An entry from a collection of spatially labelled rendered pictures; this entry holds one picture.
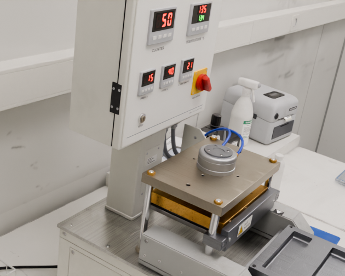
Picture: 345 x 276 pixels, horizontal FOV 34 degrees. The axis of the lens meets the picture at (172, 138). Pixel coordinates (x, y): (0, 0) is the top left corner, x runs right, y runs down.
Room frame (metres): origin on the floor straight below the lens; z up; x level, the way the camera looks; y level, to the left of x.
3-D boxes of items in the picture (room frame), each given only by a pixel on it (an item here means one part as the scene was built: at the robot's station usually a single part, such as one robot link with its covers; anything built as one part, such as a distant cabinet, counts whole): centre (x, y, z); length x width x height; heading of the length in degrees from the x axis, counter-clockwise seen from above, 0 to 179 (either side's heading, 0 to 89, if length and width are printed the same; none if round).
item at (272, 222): (1.11, -0.23, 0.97); 0.26 x 0.05 x 0.07; 60
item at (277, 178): (1.64, -0.35, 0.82); 0.05 x 0.05 x 0.14
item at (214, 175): (1.06, -0.08, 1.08); 0.31 x 0.24 x 0.13; 150
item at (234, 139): (1.82, -0.19, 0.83); 0.09 x 0.06 x 0.07; 143
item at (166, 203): (1.04, -0.10, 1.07); 0.22 x 0.17 x 0.10; 150
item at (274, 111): (2.07, -0.33, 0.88); 0.25 x 0.20 x 0.17; 52
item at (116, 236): (1.05, -0.07, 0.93); 0.46 x 0.35 x 0.01; 60
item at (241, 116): (1.92, -0.24, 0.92); 0.09 x 0.08 x 0.25; 62
